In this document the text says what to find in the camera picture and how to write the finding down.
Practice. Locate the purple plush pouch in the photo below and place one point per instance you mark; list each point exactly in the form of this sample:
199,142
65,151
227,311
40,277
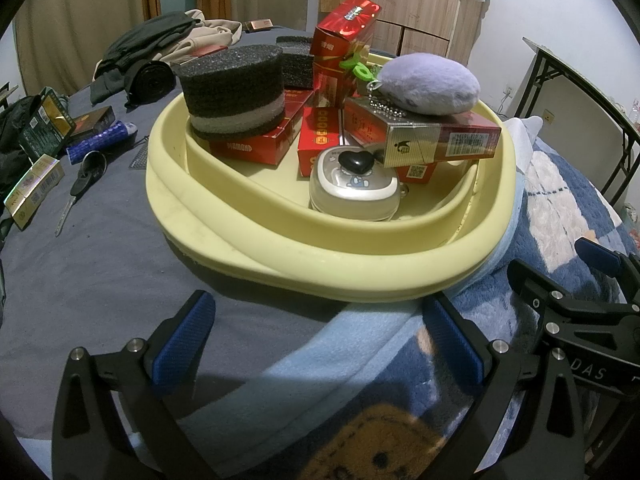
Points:
425,85

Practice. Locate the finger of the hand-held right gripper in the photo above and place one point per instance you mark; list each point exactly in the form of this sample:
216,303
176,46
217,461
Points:
535,290
597,255

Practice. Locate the beige clothing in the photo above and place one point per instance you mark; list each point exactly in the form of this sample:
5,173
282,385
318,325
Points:
215,32

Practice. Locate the black cylindrical case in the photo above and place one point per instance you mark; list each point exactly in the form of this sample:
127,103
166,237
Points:
150,82

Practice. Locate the black box gold print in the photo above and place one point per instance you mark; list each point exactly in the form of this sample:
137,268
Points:
92,122

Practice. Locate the dark clothing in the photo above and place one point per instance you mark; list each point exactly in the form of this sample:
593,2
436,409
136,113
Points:
150,40

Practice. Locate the red and silver carton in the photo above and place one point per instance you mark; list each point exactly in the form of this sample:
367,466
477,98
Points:
420,171
440,140

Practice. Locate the yellow and white box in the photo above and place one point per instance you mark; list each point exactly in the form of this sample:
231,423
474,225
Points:
32,192

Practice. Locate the cream case black heart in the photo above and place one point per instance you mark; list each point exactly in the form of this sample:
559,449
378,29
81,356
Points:
350,195

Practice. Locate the black mesh piece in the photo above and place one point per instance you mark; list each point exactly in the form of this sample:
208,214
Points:
140,156

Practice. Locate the red flat box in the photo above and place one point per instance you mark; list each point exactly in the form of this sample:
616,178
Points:
210,51

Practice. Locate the wooden wardrobe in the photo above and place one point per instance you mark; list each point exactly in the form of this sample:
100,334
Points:
415,0

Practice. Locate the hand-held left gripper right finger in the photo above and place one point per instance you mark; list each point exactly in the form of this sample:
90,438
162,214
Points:
452,345

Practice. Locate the yellow plastic basin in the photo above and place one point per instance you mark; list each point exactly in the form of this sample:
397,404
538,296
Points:
300,265

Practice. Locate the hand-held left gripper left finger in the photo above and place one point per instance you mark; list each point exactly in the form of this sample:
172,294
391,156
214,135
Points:
185,345

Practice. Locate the red holographic box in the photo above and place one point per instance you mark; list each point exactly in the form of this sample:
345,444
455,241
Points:
345,25

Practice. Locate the yellow wall socket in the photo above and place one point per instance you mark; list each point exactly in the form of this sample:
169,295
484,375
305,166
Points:
549,116

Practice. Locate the small copper box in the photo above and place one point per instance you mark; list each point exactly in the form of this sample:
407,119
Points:
258,25

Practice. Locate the red box gold circles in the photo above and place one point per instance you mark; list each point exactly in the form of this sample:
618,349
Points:
320,142

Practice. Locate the red box white lettering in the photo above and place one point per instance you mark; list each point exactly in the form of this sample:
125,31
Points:
250,147

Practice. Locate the beige curtain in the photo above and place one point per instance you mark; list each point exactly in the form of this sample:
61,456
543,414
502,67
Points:
75,20

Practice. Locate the slim red box clear window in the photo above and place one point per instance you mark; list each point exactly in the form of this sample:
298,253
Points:
327,82

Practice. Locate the blue checked fleece blanket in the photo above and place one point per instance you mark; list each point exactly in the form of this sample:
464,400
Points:
565,230

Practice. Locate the dark backpack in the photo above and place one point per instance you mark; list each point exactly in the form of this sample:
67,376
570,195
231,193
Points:
15,135

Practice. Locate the black folding table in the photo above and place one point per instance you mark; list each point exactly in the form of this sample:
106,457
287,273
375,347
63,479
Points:
575,67

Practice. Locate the grey bed sheet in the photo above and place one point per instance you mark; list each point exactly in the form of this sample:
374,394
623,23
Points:
100,270

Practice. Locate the green plastic clip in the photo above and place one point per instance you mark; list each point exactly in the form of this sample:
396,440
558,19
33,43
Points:
361,69

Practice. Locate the black foam puck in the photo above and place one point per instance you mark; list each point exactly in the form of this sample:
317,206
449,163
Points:
230,85
297,67

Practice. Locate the dark green box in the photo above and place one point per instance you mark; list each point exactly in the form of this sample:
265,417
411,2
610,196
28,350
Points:
47,120

